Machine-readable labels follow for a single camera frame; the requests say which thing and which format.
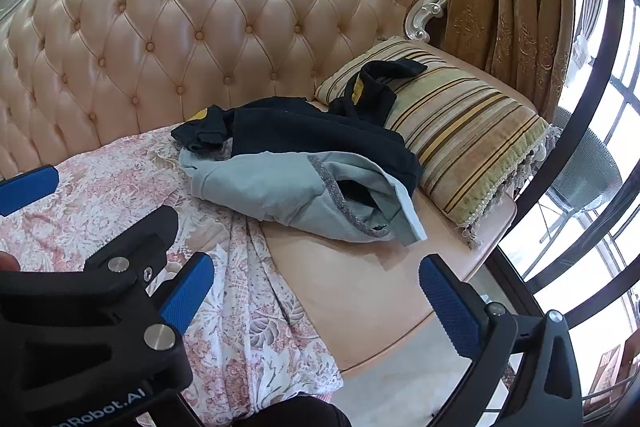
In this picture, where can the grey wicker chair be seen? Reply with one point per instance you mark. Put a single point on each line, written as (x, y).
(585, 167)

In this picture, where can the person's left hand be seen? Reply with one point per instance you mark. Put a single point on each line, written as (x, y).
(7, 261)

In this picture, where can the cardboard box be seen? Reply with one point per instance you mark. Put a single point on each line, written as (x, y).
(607, 367)

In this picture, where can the navy garment with yellow patches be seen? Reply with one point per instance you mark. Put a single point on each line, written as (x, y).
(310, 127)

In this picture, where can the black window frame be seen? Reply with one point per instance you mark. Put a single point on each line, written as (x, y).
(537, 194)

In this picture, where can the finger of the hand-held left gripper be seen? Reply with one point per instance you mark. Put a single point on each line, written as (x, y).
(140, 242)
(25, 189)

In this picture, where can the pink floral blanket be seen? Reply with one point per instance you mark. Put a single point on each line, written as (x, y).
(100, 217)

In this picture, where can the striped fringed cushion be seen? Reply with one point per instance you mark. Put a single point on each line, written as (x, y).
(465, 127)

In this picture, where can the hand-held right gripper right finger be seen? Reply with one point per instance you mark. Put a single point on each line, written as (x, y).
(447, 307)

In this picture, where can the beige tufted leather sofa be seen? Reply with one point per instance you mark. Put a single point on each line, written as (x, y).
(200, 32)

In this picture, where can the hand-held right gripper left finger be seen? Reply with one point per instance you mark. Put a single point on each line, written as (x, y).
(187, 292)

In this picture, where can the light blue sweatshirt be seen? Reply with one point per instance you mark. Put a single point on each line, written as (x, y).
(260, 187)

